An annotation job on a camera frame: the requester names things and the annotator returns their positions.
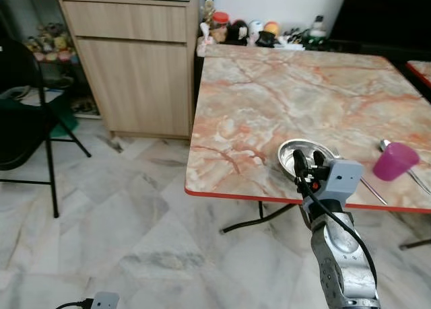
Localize black television screen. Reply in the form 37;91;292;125
329;0;431;52

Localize black folding chair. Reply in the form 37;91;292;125
0;36;92;219

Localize marble print folding table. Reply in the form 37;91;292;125
185;42;431;250
405;59;431;89

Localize dark green plastic item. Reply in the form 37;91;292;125
48;106;79;139

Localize small white pink figurine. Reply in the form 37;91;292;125
199;22;212;46

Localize light wood cabinet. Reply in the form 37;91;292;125
57;0;203;141

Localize glass display shelf with figurines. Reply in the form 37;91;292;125
0;0;85;116

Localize white tray of trinkets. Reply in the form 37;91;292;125
280;28;310;51

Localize round steel plate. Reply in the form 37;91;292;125
277;138;341;183

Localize steel spoon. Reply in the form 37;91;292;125
378;139;431;195

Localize pink plastic cup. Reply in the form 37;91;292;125
373;142;420;182

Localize small black box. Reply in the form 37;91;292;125
256;33;279;49

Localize green bottle with black cap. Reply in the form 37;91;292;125
309;14;328;46

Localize black plush toy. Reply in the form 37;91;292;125
227;19;249;46

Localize black metal table legs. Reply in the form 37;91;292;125
220;201;431;250

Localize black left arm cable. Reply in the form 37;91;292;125
55;298;94;309

